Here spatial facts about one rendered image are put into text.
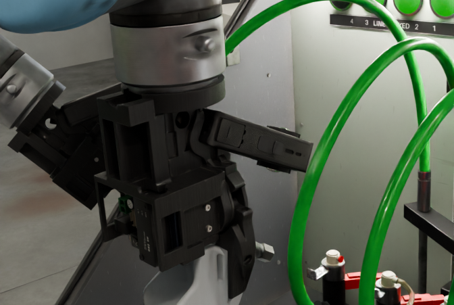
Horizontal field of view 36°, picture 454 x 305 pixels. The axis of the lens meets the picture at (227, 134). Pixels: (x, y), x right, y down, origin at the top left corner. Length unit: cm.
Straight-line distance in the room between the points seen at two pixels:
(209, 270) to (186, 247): 5
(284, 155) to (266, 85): 65
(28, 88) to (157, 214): 34
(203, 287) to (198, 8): 20
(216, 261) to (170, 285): 5
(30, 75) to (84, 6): 43
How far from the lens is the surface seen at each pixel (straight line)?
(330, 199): 125
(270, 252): 89
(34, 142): 78
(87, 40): 771
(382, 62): 73
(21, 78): 76
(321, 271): 87
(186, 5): 44
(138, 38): 45
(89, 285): 105
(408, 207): 104
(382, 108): 112
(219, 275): 53
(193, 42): 45
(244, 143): 50
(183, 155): 49
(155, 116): 46
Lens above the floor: 153
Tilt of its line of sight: 18 degrees down
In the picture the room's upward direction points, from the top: 4 degrees counter-clockwise
